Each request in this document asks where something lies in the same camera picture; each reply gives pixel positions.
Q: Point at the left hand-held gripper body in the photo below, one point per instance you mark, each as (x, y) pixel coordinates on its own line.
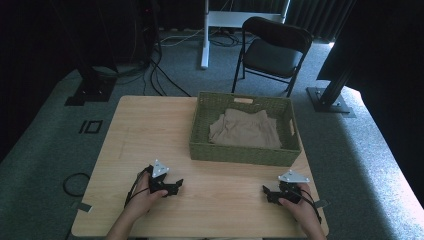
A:
(156, 183)

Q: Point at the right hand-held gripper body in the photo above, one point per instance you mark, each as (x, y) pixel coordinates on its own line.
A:
(288, 190)

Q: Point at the green woven basket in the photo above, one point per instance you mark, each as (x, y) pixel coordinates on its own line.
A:
(243, 155)

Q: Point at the beige shorts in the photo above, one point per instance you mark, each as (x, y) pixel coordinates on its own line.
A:
(245, 131)

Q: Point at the person's left hand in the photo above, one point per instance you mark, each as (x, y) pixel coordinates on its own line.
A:
(141, 203)

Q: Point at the person's right hand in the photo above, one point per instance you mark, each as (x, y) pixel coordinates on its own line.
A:
(305, 213)

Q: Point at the grey tape piece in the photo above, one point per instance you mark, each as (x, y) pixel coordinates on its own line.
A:
(322, 203)

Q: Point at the black metal stand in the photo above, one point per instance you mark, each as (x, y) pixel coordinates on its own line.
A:
(90, 90)
(328, 100)

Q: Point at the black folding chair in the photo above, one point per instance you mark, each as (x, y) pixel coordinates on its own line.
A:
(271, 55)

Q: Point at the dark curtain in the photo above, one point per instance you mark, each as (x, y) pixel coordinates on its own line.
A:
(316, 16)

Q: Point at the white desk frame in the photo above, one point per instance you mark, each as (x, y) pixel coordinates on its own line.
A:
(206, 40)

